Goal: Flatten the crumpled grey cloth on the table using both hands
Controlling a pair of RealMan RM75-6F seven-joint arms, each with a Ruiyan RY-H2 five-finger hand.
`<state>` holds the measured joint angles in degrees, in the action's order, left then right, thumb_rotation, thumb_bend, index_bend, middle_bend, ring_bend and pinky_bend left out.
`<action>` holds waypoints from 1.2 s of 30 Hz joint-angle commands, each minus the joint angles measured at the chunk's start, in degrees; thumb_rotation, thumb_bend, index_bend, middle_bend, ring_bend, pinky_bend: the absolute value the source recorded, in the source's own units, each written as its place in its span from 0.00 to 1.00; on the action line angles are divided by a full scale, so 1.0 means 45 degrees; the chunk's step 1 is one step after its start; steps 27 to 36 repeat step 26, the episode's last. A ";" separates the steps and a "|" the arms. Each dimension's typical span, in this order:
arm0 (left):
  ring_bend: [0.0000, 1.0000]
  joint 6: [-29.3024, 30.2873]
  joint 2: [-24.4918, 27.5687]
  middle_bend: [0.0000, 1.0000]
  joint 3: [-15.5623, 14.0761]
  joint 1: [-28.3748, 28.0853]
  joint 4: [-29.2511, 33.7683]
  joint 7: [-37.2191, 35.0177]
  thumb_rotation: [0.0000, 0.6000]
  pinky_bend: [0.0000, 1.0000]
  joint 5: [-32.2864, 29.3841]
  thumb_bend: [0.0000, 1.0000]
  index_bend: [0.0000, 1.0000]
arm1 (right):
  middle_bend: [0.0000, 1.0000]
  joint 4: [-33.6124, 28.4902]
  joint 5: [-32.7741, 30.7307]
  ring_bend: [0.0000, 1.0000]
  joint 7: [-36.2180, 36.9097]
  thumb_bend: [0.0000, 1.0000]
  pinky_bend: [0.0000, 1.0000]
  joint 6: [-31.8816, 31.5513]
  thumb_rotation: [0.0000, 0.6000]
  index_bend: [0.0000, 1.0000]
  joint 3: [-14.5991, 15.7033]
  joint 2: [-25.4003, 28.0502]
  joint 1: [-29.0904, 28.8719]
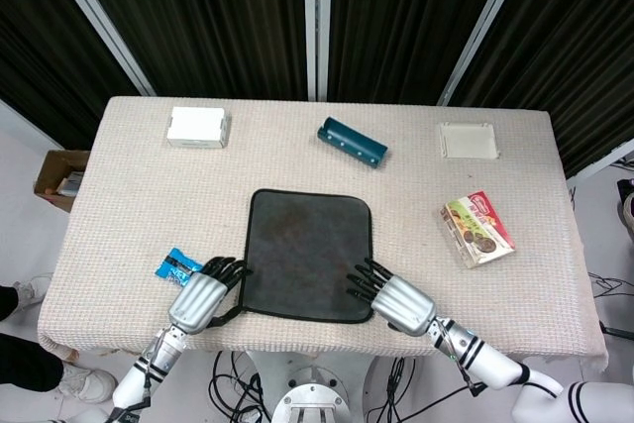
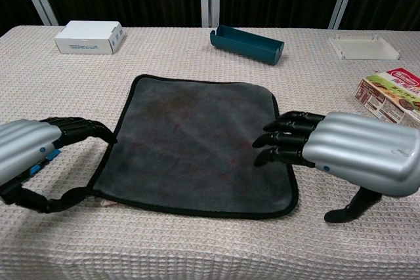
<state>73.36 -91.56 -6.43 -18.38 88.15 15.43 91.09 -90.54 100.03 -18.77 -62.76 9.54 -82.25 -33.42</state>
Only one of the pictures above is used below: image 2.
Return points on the dark grey cloth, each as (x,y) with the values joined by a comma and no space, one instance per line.
(197,142)

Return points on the cookie box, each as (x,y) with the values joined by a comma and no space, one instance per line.
(390,96)

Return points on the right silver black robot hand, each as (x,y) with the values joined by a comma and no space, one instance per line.
(361,152)

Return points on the teal plastic holder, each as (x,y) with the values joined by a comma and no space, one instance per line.
(243,45)

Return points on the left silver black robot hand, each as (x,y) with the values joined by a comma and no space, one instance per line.
(26,142)

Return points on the white cardboard box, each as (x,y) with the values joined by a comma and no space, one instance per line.
(85,35)

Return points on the beige waffle tablecloth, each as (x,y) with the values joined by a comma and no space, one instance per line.
(197,247)

